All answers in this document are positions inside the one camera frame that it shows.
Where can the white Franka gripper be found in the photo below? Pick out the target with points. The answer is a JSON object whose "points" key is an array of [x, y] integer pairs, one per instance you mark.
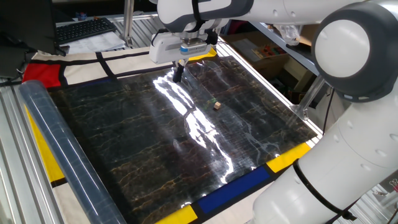
{"points": [[164, 49]]}

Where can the small wooden cube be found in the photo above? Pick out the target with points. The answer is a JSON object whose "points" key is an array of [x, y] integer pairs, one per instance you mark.
{"points": [[217, 105]]}

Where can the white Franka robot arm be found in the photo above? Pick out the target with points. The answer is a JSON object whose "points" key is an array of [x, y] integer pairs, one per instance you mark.
{"points": [[342, 174]]}

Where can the black marble pattern mat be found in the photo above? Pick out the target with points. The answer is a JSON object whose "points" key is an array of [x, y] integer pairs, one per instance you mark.
{"points": [[140, 140]]}

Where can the white paper sheets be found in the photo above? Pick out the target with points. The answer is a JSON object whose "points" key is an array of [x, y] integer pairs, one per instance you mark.
{"points": [[99, 43]]}

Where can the colourful toy set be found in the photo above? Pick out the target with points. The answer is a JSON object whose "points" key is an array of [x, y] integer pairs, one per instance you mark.
{"points": [[267, 51]]}

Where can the Mondrian pattern cloth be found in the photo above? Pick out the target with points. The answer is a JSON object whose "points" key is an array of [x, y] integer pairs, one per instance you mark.
{"points": [[84, 73]]}

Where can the black computer keyboard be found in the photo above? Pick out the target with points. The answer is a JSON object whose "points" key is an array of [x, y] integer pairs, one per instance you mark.
{"points": [[84, 29]]}

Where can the small red blue toy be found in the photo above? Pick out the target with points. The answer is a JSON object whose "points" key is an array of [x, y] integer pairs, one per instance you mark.
{"points": [[81, 16]]}

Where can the clear plastic bag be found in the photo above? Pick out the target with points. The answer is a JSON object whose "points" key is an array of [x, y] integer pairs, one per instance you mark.
{"points": [[287, 32]]}

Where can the rolled clear plastic film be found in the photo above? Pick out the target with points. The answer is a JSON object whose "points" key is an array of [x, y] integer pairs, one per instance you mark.
{"points": [[68, 149]]}

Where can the black monitor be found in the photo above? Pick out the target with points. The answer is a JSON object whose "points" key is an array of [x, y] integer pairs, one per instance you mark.
{"points": [[25, 25]]}

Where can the pink binder clip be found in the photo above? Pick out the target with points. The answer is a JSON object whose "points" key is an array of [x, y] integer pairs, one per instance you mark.
{"points": [[394, 183]]}

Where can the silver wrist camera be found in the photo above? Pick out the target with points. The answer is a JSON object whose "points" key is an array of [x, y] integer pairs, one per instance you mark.
{"points": [[196, 46]]}

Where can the aluminium frame post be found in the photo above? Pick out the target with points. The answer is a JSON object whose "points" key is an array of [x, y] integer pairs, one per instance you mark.
{"points": [[128, 21]]}

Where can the grey shelf rail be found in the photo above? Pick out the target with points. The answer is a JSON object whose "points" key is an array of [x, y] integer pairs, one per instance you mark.
{"points": [[304, 60]]}

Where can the clear acrylic bracket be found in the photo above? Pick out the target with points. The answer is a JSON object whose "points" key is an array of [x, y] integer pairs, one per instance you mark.
{"points": [[306, 102]]}

